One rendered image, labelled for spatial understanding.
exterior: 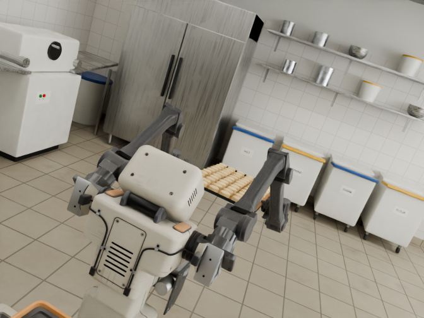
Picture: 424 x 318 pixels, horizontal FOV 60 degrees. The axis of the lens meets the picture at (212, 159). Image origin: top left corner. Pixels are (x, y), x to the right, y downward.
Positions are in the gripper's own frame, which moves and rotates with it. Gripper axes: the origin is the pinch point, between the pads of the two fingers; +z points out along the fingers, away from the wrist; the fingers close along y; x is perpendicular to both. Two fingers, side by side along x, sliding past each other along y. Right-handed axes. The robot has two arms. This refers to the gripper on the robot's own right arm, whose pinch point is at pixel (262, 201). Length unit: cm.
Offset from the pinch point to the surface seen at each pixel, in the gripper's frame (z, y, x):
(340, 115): 225, 48, -249
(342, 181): 160, -22, -231
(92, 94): 382, -42, 33
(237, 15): 248, 111, -70
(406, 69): 176, 125, -265
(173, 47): 282, 56, -23
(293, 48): 277, 106, -176
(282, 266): 79, -90, -115
